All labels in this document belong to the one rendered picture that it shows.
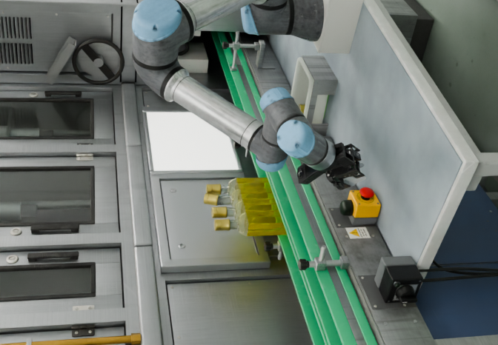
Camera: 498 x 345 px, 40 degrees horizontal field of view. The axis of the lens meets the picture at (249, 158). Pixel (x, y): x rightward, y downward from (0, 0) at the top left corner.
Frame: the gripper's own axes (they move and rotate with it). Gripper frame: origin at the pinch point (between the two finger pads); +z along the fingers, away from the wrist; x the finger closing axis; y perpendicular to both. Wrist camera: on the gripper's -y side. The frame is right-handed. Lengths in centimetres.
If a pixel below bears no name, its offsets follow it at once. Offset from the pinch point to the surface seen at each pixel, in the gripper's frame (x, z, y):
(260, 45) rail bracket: 87, 48, -47
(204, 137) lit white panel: 52, 41, -73
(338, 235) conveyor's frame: -11.0, 7.5, -9.4
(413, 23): 107, 107, -1
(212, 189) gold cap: 16, 11, -52
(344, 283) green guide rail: -25.7, 0.8, -7.0
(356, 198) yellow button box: -1.6, 9.6, -3.4
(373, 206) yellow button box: -4.4, 11.6, 0.4
